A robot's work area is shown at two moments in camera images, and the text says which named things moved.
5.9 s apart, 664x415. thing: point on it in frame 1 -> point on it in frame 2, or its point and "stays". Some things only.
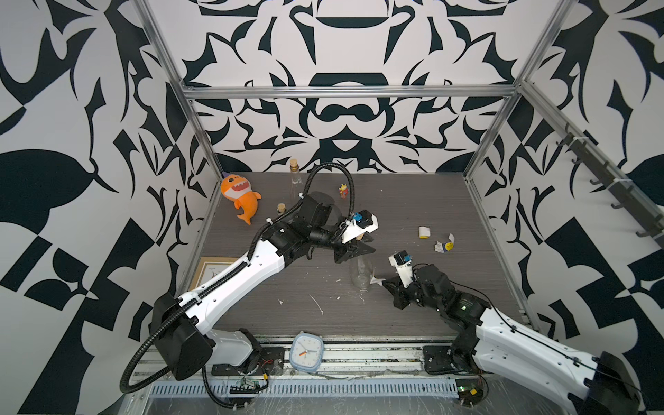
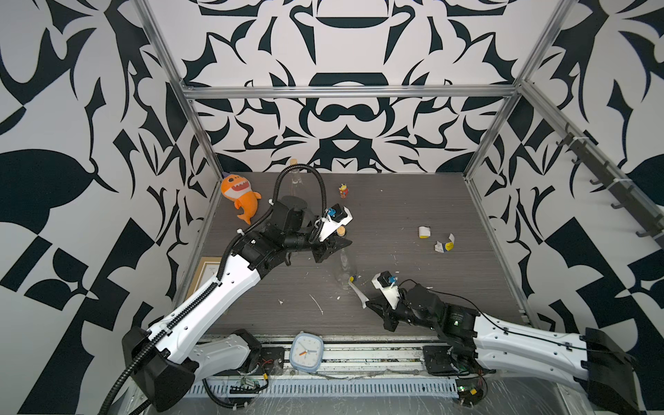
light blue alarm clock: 306,351 stays
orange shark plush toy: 238,189 stays
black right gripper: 396,289 -> 382,309
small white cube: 424,232 stays
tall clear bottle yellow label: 361,272 -> 346,267
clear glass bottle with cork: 295,179 stays
